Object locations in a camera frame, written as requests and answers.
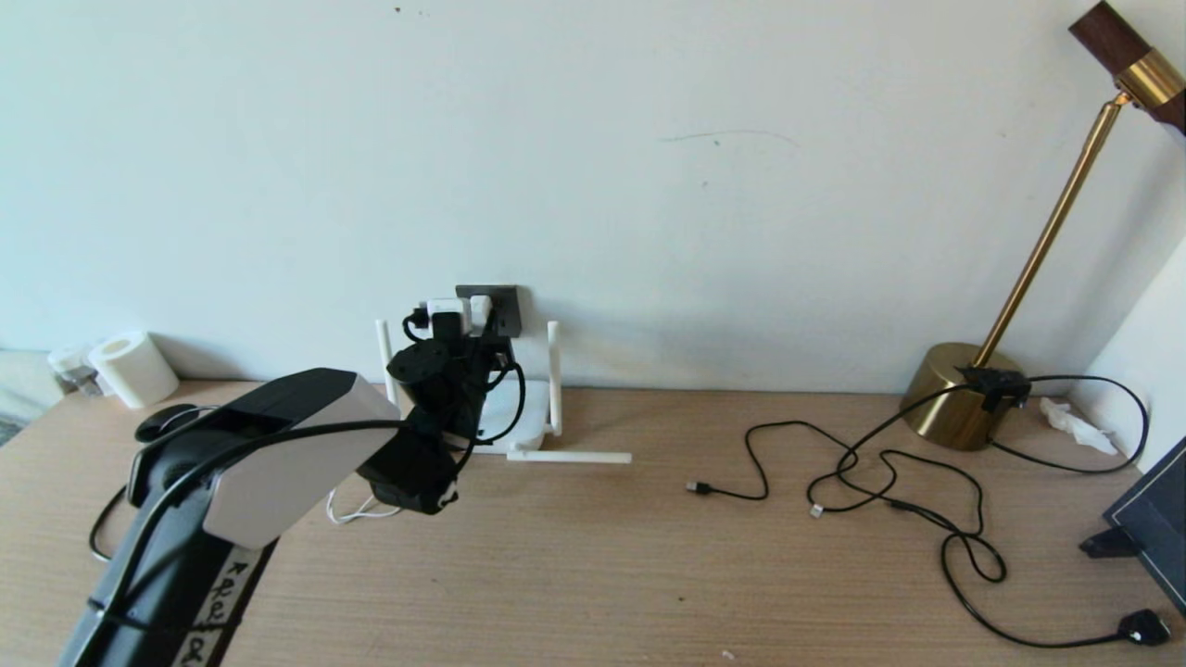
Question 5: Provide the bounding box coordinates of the thin white adapter cable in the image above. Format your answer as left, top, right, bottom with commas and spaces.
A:
326, 486, 404, 526

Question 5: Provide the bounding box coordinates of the long black looped cable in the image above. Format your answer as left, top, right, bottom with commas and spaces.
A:
90, 404, 223, 564

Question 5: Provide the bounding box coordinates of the white router with four antennas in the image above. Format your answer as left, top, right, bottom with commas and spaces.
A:
374, 320, 633, 465

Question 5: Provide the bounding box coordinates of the black round desk grommet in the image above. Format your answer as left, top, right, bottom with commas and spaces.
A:
134, 404, 200, 444

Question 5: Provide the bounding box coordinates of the white toilet paper roll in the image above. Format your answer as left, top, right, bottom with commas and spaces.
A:
87, 331, 179, 410

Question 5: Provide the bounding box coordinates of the small clear jar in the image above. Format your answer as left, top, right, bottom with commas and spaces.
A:
46, 345, 101, 397

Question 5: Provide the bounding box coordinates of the brass desk lamp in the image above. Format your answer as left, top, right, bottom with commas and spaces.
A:
899, 0, 1186, 452

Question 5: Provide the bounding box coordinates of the crumpled white tissue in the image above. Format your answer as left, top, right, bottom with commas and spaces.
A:
1040, 396, 1118, 456

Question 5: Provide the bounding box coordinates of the black clip stand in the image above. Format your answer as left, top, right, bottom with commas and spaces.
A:
1079, 528, 1142, 560

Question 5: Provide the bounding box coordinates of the dark teal patterned board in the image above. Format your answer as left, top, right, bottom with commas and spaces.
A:
1103, 437, 1186, 617

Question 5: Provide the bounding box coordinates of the grey wall socket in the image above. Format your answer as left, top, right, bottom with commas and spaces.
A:
456, 285, 522, 339

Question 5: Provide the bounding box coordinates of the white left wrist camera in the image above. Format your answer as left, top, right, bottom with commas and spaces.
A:
424, 296, 473, 342

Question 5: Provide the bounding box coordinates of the thin black USB cable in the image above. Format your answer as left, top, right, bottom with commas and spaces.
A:
688, 422, 985, 540

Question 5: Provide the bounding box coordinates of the black lamp power cable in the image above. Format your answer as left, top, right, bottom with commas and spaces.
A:
806, 374, 1172, 649

